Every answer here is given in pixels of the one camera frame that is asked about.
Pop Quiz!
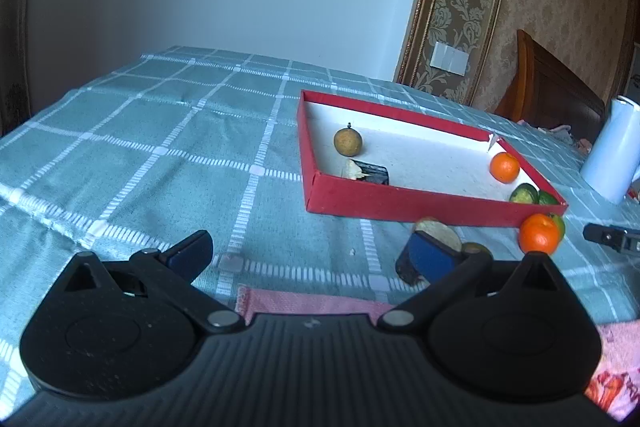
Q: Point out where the red cardboard box tray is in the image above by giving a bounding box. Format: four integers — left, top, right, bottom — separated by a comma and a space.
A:
298, 90, 569, 228

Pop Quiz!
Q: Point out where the green checked tablecloth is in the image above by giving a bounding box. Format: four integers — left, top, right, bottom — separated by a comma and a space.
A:
0, 46, 640, 408

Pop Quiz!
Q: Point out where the white electric kettle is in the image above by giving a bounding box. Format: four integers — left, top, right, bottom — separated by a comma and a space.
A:
580, 96, 640, 204

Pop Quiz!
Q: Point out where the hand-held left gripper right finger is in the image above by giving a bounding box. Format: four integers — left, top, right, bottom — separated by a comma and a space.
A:
377, 231, 566, 333

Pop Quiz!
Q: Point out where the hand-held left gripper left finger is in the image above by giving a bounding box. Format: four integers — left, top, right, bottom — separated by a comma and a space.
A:
62, 229, 246, 334

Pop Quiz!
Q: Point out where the white wall light switch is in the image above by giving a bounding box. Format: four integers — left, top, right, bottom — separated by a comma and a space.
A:
431, 41, 469, 72

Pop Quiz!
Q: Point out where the brown wooden chair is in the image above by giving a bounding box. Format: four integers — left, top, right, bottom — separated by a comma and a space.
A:
494, 29, 608, 145

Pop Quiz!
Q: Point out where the dark green fruit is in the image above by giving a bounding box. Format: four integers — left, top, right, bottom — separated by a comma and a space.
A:
509, 183, 540, 204

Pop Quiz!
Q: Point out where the pink floral towel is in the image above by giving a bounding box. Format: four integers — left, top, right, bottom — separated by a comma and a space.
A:
235, 284, 640, 423

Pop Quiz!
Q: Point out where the brown longan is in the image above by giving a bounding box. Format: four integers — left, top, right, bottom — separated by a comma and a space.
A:
333, 123, 363, 157

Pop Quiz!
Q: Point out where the small orange tangerine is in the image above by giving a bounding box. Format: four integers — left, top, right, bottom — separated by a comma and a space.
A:
489, 152, 521, 183

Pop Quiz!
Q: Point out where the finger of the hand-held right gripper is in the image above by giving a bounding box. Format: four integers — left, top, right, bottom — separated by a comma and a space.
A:
583, 223, 640, 254

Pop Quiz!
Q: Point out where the large orange tangerine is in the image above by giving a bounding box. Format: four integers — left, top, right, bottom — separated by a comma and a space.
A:
519, 213, 561, 254

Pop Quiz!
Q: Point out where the small black object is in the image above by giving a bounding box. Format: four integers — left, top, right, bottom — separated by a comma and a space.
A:
341, 158, 390, 186

